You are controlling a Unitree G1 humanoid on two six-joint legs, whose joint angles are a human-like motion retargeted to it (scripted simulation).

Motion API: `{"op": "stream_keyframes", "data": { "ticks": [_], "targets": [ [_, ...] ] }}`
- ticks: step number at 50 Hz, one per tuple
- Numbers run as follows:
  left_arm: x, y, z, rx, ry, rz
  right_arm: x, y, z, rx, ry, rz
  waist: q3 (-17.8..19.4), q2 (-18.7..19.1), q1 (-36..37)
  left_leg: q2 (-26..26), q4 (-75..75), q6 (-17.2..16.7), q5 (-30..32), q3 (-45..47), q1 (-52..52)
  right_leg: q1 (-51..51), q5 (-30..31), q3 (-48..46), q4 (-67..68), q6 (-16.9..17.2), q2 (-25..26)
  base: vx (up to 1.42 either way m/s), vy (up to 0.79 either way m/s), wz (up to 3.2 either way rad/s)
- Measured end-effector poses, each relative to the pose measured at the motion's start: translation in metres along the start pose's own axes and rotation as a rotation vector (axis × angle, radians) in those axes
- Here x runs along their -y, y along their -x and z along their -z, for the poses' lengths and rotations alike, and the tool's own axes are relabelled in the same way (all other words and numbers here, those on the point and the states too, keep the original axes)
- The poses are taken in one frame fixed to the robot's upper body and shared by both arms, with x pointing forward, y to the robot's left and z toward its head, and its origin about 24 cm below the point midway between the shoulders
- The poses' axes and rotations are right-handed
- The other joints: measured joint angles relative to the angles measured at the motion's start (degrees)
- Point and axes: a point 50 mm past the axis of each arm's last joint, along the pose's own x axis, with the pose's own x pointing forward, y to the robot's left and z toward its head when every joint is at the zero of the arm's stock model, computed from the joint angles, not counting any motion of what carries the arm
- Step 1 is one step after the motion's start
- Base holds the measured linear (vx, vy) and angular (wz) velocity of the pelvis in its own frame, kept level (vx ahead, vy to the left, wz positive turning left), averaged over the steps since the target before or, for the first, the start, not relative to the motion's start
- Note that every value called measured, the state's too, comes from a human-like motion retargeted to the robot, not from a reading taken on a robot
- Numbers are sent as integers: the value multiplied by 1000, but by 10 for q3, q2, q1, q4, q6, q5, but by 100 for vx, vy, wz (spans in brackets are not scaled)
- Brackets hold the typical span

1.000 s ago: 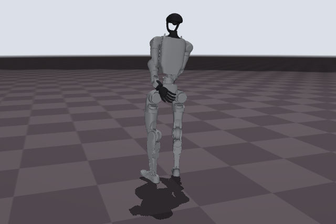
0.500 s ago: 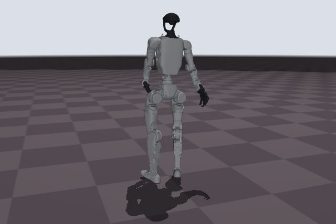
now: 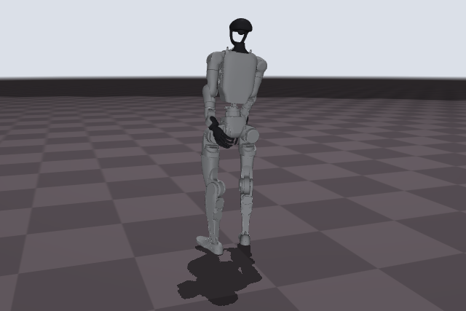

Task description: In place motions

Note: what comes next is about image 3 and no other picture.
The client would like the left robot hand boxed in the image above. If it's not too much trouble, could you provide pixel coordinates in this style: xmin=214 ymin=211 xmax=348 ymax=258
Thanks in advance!
xmin=209 ymin=116 xmax=234 ymax=149

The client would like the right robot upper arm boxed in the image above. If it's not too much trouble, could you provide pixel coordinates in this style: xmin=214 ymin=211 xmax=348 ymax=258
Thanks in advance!
xmin=250 ymin=56 xmax=267 ymax=98

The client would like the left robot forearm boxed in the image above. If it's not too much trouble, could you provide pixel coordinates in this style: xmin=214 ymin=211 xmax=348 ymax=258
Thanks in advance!
xmin=202 ymin=85 xmax=218 ymax=127

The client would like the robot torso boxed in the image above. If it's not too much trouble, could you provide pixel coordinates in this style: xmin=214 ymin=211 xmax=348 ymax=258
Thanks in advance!
xmin=218 ymin=47 xmax=258 ymax=138

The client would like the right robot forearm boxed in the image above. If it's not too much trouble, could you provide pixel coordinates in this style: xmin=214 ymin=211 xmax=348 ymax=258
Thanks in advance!
xmin=240 ymin=96 xmax=257 ymax=121

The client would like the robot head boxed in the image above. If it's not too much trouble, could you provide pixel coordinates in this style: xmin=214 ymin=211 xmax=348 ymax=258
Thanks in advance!
xmin=229 ymin=18 xmax=253 ymax=54

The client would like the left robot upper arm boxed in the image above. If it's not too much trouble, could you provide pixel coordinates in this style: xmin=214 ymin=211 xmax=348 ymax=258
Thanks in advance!
xmin=206 ymin=52 xmax=225 ymax=97

